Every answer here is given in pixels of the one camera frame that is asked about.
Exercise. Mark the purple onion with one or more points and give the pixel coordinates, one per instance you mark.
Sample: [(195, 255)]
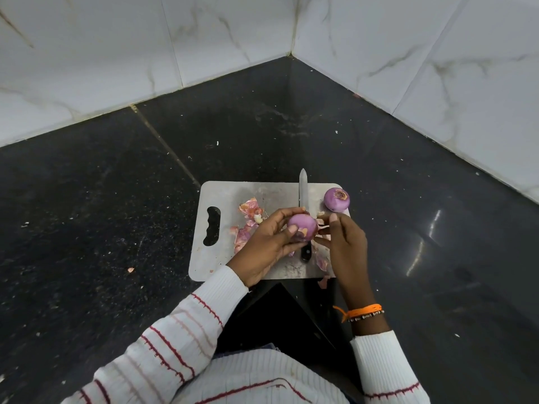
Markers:
[(335, 202), (304, 225)]

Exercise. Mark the person's left forearm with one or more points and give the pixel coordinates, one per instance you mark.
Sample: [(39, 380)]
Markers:
[(164, 353)]

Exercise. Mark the person's right forearm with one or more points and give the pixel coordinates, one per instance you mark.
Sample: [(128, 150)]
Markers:
[(387, 370)]

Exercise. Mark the orange thread wristband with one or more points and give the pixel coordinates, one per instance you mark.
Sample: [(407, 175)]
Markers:
[(366, 311)]

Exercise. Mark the person's right hand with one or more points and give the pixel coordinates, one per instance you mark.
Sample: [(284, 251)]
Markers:
[(347, 252)]

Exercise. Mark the person's left hand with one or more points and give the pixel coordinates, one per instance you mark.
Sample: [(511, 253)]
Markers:
[(261, 248)]

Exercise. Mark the white red striped sweater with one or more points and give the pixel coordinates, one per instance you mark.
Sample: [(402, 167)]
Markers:
[(257, 378)]

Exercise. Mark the steel cutting board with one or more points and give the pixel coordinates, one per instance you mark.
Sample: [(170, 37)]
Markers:
[(223, 193)]

